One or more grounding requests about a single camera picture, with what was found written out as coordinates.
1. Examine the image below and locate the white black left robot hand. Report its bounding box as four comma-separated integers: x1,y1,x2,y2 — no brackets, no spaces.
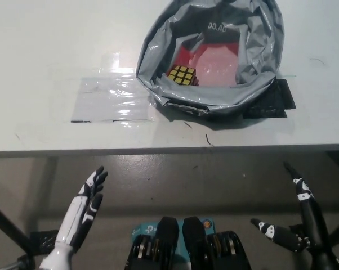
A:
55,165,109,250

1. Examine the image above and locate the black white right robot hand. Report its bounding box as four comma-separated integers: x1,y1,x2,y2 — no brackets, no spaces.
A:
250,161,339,270

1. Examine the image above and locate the grey plastic bag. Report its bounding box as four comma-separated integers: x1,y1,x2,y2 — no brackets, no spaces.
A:
135,0,284,122

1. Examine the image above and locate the Rubik's cube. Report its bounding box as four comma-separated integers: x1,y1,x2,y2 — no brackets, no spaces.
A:
167,65,200,87

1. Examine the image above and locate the black floor tape patch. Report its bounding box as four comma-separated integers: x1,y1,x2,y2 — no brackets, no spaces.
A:
30,229,61,251

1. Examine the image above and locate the black diagonal metal bar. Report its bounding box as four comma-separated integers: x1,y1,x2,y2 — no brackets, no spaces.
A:
0,199,37,270

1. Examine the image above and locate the grey metal tube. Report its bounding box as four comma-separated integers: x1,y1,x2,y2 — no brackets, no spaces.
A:
2,260,28,270

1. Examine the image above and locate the clear tape sheet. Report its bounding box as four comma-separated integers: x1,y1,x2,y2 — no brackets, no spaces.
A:
70,50,157,124

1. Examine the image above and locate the black tape marker patch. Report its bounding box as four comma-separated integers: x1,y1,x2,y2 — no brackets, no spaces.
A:
242,78,296,119

